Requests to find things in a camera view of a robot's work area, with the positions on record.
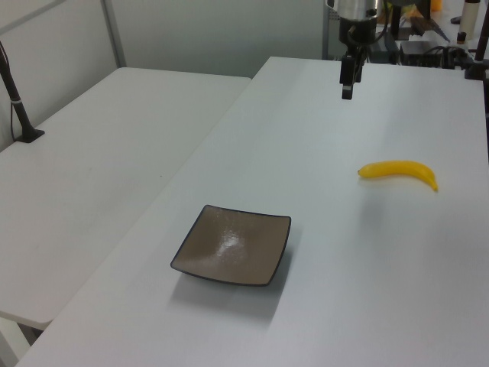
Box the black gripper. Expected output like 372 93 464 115
338 16 377 101

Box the yellow banana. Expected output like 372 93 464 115
357 160 439 193

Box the brown square ceramic plate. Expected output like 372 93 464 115
170 204 293 288

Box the perforated grey metal panel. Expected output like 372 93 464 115
322 0 342 61

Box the black electronics box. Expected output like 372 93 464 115
399 40 449 68

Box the white cylinder brown cap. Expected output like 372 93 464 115
458 0 481 37

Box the black cable bundle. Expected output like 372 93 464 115
431 44 473 70

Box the dark clamp camera stand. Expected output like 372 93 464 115
463 30 489 81

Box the grey metal partition post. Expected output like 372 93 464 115
100 0 128 70

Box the black camera stand pole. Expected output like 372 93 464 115
0 39 46 145

